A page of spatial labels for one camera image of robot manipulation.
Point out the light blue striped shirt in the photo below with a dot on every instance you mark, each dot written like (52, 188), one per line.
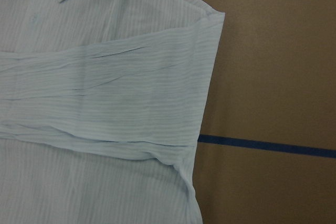
(101, 108)

